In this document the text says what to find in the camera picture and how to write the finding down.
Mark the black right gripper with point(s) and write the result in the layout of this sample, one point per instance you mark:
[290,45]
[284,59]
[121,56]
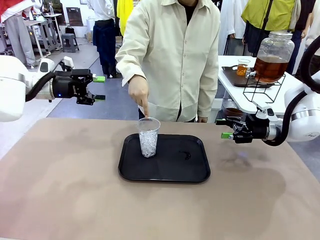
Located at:
[258,130]

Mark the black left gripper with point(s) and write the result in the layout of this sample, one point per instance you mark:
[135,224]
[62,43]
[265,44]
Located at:
[65,85]

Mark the short clear plastic iced cup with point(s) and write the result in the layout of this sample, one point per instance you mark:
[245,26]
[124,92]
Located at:
[242,70]

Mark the tall clear plastic iced cup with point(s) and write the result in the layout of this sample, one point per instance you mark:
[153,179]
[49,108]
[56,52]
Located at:
[148,147]

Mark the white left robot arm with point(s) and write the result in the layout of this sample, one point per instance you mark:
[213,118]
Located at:
[10,87]

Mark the person's left forearm cream sleeve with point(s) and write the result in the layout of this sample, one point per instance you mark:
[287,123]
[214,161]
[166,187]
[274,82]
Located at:
[208,100]

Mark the person's right forearm cream sleeve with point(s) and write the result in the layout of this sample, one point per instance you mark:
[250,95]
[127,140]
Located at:
[127,67]

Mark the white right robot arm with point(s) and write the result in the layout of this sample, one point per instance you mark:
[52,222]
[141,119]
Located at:
[305,125]

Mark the person's left hand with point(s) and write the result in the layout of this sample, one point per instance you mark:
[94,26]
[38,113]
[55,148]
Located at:
[203,119]

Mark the person's right hand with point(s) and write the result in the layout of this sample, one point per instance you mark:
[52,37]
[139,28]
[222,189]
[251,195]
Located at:
[138,88]

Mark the bowl of brown liquid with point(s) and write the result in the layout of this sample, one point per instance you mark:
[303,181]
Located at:
[233,111]

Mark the white side table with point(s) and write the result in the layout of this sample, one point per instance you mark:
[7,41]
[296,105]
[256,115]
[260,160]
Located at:
[232,92]

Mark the mannequin white shirt navy skirt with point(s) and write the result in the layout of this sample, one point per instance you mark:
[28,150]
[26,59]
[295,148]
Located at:
[105,42]

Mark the cardboard box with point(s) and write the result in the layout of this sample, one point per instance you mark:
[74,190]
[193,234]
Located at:
[119,42]

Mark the dark brown serving tray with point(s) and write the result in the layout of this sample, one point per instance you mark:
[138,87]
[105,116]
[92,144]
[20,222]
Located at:
[232,77]

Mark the grey plastic stool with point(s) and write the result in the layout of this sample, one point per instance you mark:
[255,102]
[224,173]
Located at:
[70,37]

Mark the black bag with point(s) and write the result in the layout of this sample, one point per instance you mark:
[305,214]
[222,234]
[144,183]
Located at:
[70,30]

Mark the glass tea dispenser jar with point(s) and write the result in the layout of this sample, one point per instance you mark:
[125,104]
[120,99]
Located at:
[272,70]

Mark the yellow cloth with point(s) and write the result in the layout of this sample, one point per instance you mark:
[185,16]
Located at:
[125,17]

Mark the dark brown board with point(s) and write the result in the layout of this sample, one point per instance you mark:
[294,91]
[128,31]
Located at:
[74,16]

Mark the person in cream shirt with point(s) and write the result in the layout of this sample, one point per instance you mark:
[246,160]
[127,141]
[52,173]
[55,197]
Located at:
[175,62]

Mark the black rectangular serving tray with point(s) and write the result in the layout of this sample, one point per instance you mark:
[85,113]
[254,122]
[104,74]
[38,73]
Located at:
[165,170]

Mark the grey metal workbench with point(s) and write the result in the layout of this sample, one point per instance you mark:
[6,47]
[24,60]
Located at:
[42,23]

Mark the clear water bottle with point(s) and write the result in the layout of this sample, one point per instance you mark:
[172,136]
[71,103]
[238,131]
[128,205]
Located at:
[51,10]

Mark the person in grey trousers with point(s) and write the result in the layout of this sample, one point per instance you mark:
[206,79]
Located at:
[17,37]

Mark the person in white coat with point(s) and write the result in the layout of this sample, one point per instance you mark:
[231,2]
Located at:
[232,22]

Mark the person in yellow-green jacket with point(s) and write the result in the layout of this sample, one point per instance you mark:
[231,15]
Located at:
[270,15]

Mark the person in beige top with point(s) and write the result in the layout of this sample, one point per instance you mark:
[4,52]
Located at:
[315,27]

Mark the person dark top blue jeans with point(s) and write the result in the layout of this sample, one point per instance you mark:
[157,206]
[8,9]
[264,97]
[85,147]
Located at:
[303,17]

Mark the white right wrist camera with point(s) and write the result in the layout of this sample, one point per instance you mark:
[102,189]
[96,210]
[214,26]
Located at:
[265,113]

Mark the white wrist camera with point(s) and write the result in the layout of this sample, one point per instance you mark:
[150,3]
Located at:
[68,62]
[265,113]

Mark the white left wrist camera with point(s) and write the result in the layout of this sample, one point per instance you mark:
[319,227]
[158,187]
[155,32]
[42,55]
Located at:
[68,62]

